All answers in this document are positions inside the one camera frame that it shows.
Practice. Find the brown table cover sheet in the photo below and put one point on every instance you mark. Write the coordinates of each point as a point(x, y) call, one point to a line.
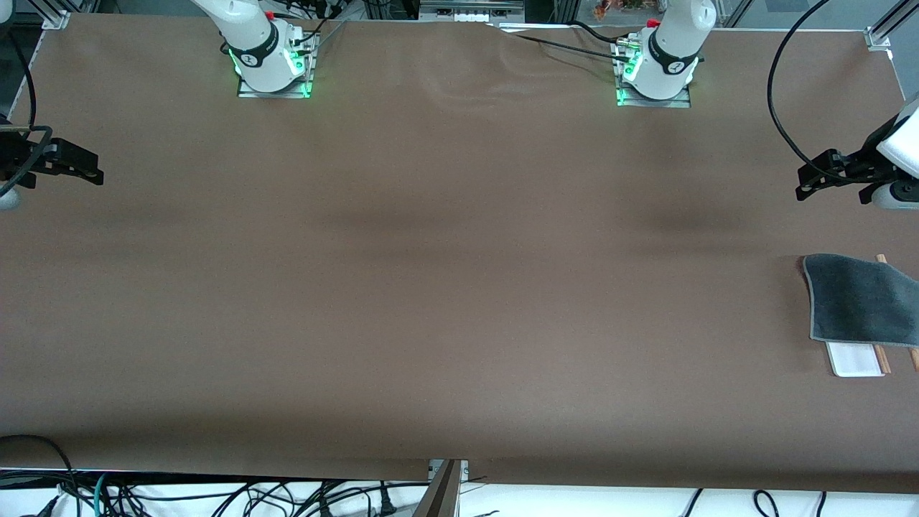
point(459, 323)

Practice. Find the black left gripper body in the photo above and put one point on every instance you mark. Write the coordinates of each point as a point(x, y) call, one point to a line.
point(866, 164)

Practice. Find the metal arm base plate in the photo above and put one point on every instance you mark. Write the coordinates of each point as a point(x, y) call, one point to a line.
point(682, 103)
point(248, 92)

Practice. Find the aluminium frame corner profile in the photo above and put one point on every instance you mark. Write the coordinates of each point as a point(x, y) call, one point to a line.
point(887, 25)
point(56, 16)

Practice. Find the white power strip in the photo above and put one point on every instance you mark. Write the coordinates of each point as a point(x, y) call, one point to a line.
point(470, 8)

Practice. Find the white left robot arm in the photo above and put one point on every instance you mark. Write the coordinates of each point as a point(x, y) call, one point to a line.
point(675, 43)

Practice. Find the grey microfibre towel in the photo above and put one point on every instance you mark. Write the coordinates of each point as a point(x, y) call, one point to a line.
point(861, 301)

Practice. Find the white rack with wooden rods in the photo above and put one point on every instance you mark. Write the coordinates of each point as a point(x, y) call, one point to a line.
point(854, 359)

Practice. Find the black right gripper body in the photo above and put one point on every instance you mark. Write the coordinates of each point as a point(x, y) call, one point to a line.
point(10, 160)

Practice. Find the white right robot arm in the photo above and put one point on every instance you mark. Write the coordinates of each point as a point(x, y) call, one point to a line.
point(251, 36)

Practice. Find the dark angled post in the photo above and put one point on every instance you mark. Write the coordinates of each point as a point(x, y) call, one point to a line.
point(438, 495)

